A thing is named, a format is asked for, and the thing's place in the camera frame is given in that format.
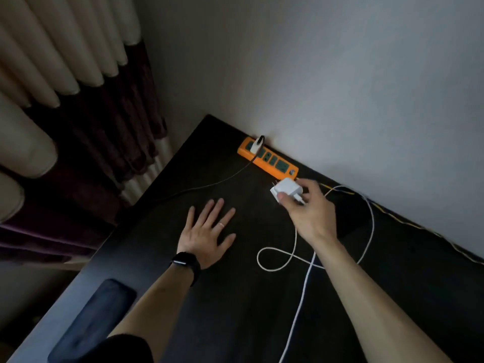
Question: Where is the orange power strip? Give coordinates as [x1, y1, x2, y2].
[237, 136, 299, 181]

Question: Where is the person's left hand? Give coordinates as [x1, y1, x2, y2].
[177, 198, 237, 270]

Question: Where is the person's left forearm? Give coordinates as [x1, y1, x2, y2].
[108, 261, 196, 363]

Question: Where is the white charger adapter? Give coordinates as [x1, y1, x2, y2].
[270, 177, 304, 204]

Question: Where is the person's right hand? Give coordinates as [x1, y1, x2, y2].
[277, 178, 338, 247]

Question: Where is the thin black cable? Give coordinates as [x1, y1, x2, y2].
[151, 135, 266, 203]

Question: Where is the white charging cable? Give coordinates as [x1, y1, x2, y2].
[257, 185, 375, 363]

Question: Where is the person's right forearm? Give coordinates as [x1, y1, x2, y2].
[313, 238, 453, 363]

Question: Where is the black smartwatch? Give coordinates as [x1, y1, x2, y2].
[170, 252, 202, 287]

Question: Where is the dark smartphone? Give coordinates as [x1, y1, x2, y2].
[48, 278, 138, 363]

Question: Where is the yellow power strip cord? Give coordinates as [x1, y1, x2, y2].
[296, 178, 484, 266]

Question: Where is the beige and maroon curtain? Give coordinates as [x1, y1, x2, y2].
[0, 0, 174, 269]

